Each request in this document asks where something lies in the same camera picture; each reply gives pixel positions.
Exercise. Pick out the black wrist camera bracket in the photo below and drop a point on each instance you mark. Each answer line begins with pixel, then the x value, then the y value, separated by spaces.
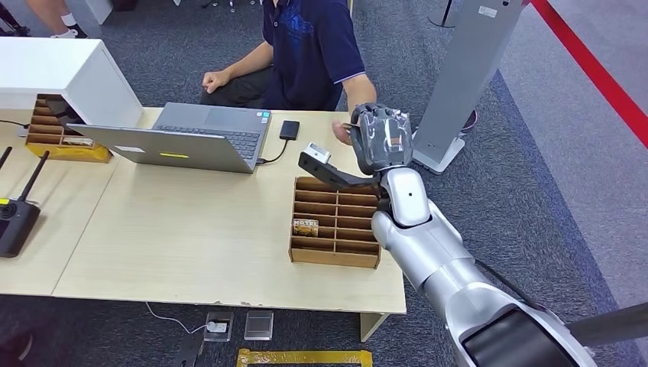
pixel 329 175

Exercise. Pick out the floor socket with plug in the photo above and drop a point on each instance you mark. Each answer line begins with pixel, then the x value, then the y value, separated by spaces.
pixel 217 327

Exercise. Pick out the brown hotel card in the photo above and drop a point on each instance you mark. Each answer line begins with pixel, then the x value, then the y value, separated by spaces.
pixel 305 228

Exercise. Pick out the black external drive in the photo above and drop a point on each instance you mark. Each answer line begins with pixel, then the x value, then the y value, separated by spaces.
pixel 289 130

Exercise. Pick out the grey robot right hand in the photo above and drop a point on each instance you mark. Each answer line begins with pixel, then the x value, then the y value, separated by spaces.
pixel 382 139

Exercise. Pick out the target person's right hand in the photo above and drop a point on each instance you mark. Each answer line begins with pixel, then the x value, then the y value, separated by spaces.
pixel 215 81

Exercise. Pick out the grey laptop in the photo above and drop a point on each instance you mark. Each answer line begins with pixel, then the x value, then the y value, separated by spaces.
pixel 152 149

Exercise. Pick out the grey metal bar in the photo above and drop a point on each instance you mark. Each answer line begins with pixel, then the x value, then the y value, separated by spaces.
pixel 617 321

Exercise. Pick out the yellow floor tape frame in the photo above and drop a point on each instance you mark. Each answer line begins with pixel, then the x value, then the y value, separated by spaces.
pixel 303 357

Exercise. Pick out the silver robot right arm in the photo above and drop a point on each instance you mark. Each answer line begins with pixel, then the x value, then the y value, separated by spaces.
pixel 430 243

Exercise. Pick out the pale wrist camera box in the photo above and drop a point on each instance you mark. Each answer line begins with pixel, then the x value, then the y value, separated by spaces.
pixel 318 152

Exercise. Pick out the grey kiosk stand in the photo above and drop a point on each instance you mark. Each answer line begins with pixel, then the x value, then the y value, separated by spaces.
pixel 465 76

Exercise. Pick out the black tripod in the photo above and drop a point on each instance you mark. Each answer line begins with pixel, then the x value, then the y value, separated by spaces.
pixel 10 17

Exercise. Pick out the closed metal floor socket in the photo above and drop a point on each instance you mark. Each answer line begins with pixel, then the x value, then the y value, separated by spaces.
pixel 258 325

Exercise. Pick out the target person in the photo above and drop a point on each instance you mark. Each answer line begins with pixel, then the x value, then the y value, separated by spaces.
pixel 314 61

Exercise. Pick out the black floor plate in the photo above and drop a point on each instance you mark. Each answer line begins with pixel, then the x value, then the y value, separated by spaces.
pixel 190 354

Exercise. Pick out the bystander person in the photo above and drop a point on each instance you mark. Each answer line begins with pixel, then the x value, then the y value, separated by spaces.
pixel 50 12

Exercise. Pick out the wooden table leg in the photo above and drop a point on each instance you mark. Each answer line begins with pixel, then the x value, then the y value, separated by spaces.
pixel 369 326

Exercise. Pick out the black round stand base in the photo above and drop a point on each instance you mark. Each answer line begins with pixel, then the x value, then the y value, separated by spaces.
pixel 445 10

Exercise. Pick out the wooden card holder yellow base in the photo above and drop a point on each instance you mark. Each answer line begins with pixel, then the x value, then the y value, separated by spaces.
pixel 66 153

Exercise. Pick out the target person's right forearm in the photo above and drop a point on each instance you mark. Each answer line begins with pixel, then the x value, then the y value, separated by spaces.
pixel 250 61

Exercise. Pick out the black controller with antennas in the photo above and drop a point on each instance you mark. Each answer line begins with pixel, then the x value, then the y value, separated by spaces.
pixel 17 228

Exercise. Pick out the red floor tape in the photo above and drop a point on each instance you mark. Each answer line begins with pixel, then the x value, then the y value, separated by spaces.
pixel 587 63

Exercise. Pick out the target person's left hand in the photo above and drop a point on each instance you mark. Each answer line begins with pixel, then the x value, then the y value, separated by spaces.
pixel 342 134

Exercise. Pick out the target person's left forearm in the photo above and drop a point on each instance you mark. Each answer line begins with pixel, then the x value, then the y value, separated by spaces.
pixel 360 93

